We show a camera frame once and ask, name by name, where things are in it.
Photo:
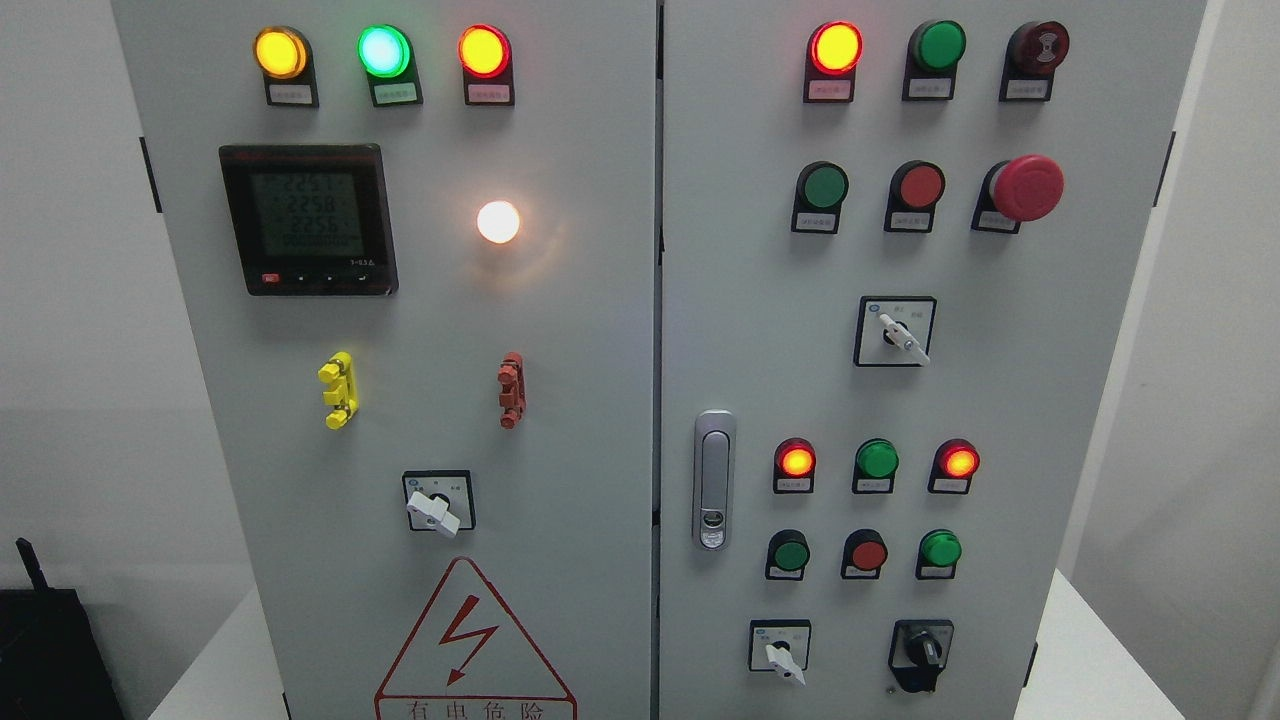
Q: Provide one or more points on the grey right cabinet door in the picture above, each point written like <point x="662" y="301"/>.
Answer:
<point x="760" y="321"/>

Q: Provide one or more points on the yellow terminal clip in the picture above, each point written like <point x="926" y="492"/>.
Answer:
<point x="340" y="393"/>

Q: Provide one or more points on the white glowing lamp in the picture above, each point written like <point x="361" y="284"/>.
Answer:
<point x="498" y="221"/>

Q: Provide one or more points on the red push button upper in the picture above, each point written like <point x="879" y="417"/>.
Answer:
<point x="915" y="189"/>

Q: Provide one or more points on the green indicator top right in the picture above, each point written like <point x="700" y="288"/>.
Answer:
<point x="934" y="50"/>

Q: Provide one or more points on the green indicator lower middle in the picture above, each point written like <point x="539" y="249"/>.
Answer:
<point x="875" y="467"/>

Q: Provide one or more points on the red-ringed yellow indicator light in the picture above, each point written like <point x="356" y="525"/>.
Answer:
<point x="488" y="69"/>

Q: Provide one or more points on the red lit indicator lower left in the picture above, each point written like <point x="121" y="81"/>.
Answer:
<point x="794" y="467"/>

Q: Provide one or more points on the grey cabinet door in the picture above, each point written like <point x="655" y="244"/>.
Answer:
<point x="563" y="502"/>
<point x="760" y="321"/>

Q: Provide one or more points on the grey left cabinet door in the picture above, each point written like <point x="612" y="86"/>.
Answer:
<point x="563" y="502"/>

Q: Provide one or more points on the white-handled selector switch upper right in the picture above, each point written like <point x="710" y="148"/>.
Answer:
<point x="894" y="331"/>

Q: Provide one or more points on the white-handled selector switch left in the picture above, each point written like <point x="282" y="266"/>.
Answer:
<point x="440" y="501"/>

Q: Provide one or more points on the white-handled selector switch bottom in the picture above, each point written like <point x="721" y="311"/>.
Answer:
<point x="780" y="647"/>

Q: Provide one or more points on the silver door latch handle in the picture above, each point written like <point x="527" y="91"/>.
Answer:
<point x="712" y="478"/>

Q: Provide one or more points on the green push button upper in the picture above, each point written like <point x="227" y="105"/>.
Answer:
<point x="820" y="189"/>

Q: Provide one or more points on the green push button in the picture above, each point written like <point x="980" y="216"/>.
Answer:
<point x="820" y="189"/>
<point x="787" y="555"/>

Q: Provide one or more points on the white-handled selector switch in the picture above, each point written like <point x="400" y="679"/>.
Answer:
<point x="894" y="331"/>
<point x="780" y="647"/>
<point x="440" y="501"/>

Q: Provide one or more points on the yellow indicator light top left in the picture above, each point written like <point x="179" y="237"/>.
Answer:
<point x="287" y="65"/>

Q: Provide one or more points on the red lit indicator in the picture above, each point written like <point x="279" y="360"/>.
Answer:
<point x="832" y="56"/>
<point x="794" y="467"/>

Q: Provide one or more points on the red indicator lower right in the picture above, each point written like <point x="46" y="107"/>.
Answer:
<point x="955" y="463"/>

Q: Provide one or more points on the red emergency stop mushroom button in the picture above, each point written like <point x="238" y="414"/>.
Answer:
<point x="1017" y="191"/>

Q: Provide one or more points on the black knob rotary switch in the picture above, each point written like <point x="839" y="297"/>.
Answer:
<point x="919" y="653"/>

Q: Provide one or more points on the green lit indicator light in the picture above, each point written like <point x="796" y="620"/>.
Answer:
<point x="386" y="54"/>

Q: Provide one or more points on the dark red buzzer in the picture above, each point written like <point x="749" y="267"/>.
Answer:
<point x="1033" y="53"/>

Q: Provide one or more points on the black device with antenna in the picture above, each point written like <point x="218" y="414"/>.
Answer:
<point x="51" y="667"/>

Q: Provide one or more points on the green push button lower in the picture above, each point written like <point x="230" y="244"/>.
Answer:
<point x="787" y="555"/>

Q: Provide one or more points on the green indicator button lower right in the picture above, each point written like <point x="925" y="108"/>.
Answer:
<point x="938" y="555"/>

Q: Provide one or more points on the red lit indicator top right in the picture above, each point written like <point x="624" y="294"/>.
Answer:
<point x="832" y="56"/>

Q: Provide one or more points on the red electrical warning triangle sticker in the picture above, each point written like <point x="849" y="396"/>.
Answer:
<point x="469" y="657"/>

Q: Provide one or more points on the black digital power meter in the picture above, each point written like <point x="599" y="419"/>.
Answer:
<point x="311" y="219"/>

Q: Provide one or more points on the red push button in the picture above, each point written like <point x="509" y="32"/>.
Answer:
<point x="915" y="189"/>
<point x="865" y="554"/>

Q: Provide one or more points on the red terminal clip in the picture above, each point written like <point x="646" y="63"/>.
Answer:
<point x="512" y="391"/>

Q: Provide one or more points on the red push button lower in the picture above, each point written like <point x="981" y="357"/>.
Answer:
<point x="865" y="554"/>

